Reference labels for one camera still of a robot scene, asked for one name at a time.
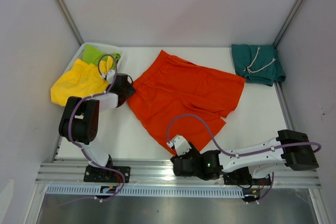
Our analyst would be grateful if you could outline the orange shorts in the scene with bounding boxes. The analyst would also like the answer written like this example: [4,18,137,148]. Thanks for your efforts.
[128,51,245,155]

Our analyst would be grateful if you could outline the teal green shorts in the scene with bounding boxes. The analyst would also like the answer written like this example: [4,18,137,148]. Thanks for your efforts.
[231,44,286,87]

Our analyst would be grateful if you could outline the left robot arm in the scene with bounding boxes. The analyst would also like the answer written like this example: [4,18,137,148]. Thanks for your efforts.
[59,73,136,182]

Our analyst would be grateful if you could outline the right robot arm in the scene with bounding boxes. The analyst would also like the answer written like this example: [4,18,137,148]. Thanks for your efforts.
[167,130,321,184]

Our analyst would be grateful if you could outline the yellow shorts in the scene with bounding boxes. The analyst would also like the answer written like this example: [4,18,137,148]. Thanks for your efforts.
[50,58,113,106]

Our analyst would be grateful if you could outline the lime green shorts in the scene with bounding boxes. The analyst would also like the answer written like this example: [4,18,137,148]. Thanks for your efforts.
[82,45,115,69]

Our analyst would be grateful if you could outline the white plastic basket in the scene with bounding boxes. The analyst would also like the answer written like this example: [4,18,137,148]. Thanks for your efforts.
[74,42,126,65]

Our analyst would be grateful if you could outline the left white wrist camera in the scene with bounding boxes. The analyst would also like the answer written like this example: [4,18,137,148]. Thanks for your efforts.
[101,69,116,84]

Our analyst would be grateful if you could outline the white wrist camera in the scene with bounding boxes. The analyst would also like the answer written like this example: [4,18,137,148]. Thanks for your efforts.
[101,69,116,84]
[167,135,192,156]

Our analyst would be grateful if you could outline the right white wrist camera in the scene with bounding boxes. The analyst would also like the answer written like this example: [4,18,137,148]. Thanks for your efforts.
[167,135,192,156]

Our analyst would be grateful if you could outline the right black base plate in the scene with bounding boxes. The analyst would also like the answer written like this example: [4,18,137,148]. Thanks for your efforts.
[223,167,271,188]

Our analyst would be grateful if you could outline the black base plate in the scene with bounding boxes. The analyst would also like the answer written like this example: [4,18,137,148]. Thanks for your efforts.
[223,167,271,188]
[83,165,131,184]

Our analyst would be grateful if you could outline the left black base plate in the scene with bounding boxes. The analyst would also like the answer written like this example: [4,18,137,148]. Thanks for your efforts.
[83,165,131,184]

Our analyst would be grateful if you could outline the aluminium mounting rail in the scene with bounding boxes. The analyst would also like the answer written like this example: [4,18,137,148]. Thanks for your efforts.
[35,158,321,189]

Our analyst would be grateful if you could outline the cream drawstring cord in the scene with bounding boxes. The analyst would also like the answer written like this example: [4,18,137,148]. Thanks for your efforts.
[244,46,278,74]

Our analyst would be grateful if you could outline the white slotted cable duct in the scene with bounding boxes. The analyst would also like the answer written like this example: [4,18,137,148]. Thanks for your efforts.
[46,184,244,198]

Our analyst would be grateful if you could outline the left aluminium frame post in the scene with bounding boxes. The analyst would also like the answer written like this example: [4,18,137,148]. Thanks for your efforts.
[54,0,84,46]

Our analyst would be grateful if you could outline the aluminium frame post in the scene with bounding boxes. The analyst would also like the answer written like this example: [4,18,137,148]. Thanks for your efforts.
[54,0,84,46]
[272,0,306,48]

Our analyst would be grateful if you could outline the right aluminium frame post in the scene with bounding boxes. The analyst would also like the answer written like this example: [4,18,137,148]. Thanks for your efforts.
[272,0,306,48]

